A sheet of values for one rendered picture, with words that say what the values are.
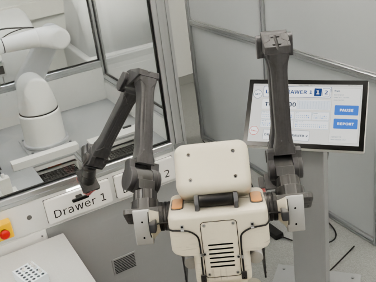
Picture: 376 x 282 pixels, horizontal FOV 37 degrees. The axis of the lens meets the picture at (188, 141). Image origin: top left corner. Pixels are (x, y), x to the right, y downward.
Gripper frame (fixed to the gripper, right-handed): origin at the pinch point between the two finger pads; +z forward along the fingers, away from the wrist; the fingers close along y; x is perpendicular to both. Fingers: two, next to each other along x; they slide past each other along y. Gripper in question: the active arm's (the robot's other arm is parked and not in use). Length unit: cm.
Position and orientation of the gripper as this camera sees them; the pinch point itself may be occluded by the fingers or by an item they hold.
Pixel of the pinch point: (87, 190)
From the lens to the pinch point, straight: 239.2
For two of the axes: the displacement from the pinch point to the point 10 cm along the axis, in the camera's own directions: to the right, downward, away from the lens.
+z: -1.9, 5.6, 8.1
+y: -4.7, -7.7, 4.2
